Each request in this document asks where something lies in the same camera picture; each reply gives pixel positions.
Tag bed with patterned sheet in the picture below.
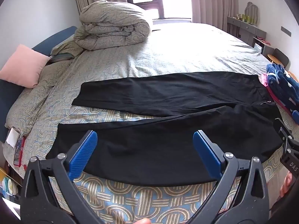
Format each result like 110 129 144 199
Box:
5 22 299 224

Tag dark framed window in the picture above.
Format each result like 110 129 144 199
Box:
124 0 193 20

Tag yellow green bottles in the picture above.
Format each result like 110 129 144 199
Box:
237 14 255 24

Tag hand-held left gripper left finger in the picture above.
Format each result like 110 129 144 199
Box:
20 130 103 224

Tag black pants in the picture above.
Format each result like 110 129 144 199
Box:
46 71 284 187

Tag pink pillow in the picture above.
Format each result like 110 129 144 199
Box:
0 44 50 88

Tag pink cloth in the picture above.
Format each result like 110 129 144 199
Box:
262 73 295 112

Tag wooden chair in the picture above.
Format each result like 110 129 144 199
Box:
267 48 292 75

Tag patterned pillow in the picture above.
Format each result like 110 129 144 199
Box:
50 41 83 63

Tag grey dresser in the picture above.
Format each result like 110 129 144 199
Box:
227 16 275 56

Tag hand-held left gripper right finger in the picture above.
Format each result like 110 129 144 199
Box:
187 130 272 224

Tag red phone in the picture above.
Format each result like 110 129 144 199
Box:
13 137 26 167

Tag white paper card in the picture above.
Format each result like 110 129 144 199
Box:
6 129 19 148

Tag white round container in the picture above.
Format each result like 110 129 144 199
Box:
2 177 17 195

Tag person's right hand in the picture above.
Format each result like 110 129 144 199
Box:
280 171 295 197

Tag blue dotted fleece clothes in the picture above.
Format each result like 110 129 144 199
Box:
266 63 299 112

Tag folded patterned duvet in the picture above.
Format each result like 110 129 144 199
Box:
73 0 151 51

